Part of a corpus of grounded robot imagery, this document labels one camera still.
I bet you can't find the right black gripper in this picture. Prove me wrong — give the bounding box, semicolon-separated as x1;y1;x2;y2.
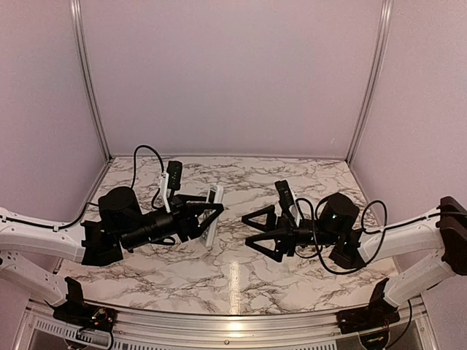
242;204;340;263

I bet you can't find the aluminium frame post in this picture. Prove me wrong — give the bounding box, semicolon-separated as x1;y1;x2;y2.
70;0;112;163
345;0;393;167

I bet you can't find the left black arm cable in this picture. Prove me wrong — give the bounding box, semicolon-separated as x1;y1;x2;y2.
54;144;176;245

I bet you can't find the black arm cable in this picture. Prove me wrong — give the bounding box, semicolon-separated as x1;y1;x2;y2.
54;144;176;245
291;198;388;274

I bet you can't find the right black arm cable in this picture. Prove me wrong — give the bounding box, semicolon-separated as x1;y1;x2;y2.
291;198;388;274

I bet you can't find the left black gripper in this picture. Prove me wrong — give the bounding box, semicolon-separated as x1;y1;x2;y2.
120;195;224;252

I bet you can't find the white remote control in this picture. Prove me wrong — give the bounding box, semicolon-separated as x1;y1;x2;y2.
199;184;224;249

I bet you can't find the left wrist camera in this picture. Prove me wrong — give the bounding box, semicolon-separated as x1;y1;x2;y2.
160;160;182;213

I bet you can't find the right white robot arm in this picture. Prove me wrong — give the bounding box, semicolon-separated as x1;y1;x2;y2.
242;191;466;327

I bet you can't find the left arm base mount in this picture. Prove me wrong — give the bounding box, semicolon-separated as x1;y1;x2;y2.
52;277;117;333

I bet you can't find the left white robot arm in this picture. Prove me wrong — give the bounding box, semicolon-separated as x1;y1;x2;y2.
1;185;224;324

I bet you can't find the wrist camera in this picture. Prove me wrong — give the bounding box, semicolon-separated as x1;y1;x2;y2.
160;160;182;213
274;180;301;228

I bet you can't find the right aluminium frame post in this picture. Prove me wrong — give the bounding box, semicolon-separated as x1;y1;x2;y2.
345;0;393;167

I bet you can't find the left aluminium frame post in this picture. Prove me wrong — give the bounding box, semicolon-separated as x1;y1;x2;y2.
70;0;112;163

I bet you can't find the front aluminium rail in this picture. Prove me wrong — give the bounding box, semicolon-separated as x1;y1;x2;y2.
13;297;439;349

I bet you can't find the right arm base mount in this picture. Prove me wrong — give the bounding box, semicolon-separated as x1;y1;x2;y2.
336;278;401;334

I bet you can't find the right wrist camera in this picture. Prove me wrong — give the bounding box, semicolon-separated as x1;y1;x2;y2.
274;180;301;228

